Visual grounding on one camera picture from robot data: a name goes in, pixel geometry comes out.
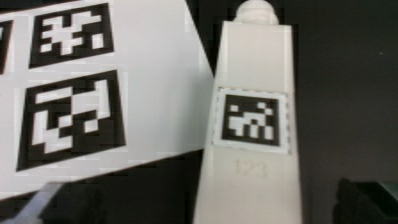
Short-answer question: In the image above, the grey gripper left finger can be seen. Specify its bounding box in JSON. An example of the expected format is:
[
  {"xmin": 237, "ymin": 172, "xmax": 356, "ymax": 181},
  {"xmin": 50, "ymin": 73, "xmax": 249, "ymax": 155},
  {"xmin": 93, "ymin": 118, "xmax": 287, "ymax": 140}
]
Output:
[{"xmin": 16, "ymin": 182, "xmax": 102, "ymax": 224}]

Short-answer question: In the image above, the white fiducial marker sheet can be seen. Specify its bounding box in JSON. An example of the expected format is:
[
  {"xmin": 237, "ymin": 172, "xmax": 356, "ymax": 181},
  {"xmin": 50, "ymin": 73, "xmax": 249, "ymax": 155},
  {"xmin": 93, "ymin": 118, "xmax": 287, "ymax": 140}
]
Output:
[{"xmin": 0, "ymin": 0, "xmax": 214, "ymax": 200}]

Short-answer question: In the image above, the white desk leg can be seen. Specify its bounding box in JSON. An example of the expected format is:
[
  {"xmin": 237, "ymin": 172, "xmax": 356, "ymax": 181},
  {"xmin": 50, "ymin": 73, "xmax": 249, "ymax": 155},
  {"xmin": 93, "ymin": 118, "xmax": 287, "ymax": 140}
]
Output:
[{"xmin": 192, "ymin": 0, "xmax": 303, "ymax": 224}]

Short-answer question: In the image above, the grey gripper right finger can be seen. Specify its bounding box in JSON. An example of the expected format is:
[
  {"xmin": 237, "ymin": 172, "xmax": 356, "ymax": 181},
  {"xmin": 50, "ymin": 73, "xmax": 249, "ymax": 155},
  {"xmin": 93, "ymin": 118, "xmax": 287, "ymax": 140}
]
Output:
[{"xmin": 333, "ymin": 179, "xmax": 398, "ymax": 224}]

